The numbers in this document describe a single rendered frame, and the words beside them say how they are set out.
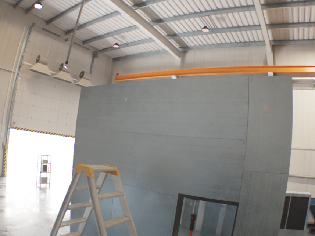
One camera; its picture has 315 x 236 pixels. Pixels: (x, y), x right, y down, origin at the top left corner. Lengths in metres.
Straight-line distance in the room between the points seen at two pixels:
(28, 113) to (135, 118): 9.44
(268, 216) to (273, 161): 0.46
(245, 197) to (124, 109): 1.56
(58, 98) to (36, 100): 1.42
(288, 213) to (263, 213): 4.65
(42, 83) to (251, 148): 10.99
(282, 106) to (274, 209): 0.83
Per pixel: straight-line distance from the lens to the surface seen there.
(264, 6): 9.07
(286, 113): 1.90
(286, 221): 6.62
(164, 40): 11.48
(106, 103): 2.74
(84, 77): 12.59
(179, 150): 2.10
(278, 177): 1.89
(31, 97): 11.58
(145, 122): 2.32
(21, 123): 11.38
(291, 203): 6.51
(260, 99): 1.94
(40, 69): 11.07
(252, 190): 1.92
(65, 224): 2.23
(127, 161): 2.44
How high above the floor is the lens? 2.56
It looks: 7 degrees up
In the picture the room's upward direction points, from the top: 6 degrees clockwise
